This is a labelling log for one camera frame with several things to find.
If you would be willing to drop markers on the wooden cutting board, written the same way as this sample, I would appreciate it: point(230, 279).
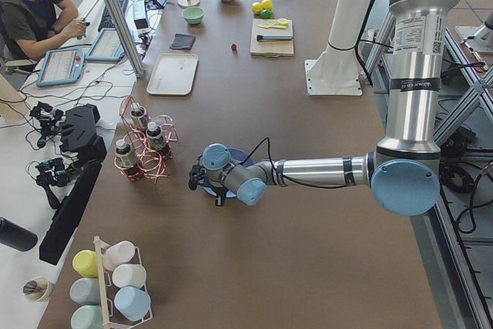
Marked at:
point(278, 48)

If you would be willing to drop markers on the mint green cup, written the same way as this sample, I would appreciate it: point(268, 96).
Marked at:
point(87, 317)

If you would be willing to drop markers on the white cup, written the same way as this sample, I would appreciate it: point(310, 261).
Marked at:
point(129, 275)

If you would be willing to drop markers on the dark drink bottle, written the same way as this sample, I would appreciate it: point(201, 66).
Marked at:
point(125, 154)
point(154, 135)
point(139, 116)

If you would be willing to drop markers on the lemon peel wedge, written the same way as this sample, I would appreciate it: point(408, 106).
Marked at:
point(281, 23)

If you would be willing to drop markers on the paper cup with utensils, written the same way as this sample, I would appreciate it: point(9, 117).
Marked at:
point(38, 289)

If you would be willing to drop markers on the aluminium frame post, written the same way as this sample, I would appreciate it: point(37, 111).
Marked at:
point(125, 36)

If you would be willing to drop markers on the black thermos bottle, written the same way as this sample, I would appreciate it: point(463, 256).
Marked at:
point(16, 237)

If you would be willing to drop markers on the seated person in vest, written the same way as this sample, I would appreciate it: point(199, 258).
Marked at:
point(31, 28)

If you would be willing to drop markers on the blue teach pendant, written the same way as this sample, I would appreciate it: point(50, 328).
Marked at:
point(106, 47)
point(61, 67)

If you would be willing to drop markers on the grey cup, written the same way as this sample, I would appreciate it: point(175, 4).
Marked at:
point(85, 291)

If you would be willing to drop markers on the white wire cup rack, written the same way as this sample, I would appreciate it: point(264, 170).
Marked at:
point(111, 317)

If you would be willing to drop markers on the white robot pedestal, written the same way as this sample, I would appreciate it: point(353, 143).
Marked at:
point(336, 71)

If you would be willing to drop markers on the copper wire bottle rack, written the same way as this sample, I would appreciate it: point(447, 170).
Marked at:
point(151, 163)

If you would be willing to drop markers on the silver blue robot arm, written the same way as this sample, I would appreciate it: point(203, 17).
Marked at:
point(402, 170)

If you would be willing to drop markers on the beige rectangular tray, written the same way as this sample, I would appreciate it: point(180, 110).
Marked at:
point(173, 74)

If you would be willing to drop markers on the green lime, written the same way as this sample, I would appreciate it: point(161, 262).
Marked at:
point(266, 14)

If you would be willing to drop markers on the pink cup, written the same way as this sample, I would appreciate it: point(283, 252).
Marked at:
point(118, 254)

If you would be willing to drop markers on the mint green bowl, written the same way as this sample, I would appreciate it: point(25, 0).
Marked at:
point(193, 15)

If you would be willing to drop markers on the light blue cup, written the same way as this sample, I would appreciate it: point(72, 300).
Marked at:
point(132, 303)

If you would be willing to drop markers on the black stand equipment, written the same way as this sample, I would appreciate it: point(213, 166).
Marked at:
point(68, 188)

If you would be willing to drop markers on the blue plate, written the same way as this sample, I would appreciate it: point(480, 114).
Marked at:
point(238, 155)

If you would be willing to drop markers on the dark grey folded cloth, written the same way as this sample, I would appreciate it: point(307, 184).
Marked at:
point(183, 41)

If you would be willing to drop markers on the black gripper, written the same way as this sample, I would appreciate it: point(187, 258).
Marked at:
point(219, 193)

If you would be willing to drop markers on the yellow cup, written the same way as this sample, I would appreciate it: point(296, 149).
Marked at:
point(85, 263)

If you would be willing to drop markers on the knife with black handle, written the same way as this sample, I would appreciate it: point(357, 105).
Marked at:
point(273, 38)

